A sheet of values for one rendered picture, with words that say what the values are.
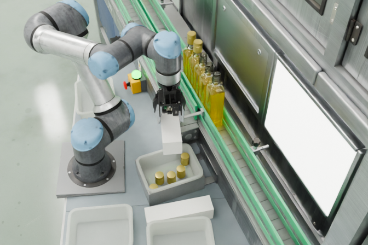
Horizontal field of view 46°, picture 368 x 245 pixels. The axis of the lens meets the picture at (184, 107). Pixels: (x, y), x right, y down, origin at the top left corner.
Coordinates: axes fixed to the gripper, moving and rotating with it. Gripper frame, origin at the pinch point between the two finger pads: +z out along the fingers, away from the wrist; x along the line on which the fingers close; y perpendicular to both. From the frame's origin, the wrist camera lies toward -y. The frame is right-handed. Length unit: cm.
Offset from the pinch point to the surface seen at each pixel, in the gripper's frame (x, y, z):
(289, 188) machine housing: 43, 14, 28
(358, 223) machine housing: 20, 74, -59
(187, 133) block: 7.4, -11.9, 22.3
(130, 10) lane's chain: -14, -99, 22
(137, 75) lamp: -11, -50, 24
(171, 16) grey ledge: 7, -91, 22
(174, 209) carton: -0.1, 18.0, 28.1
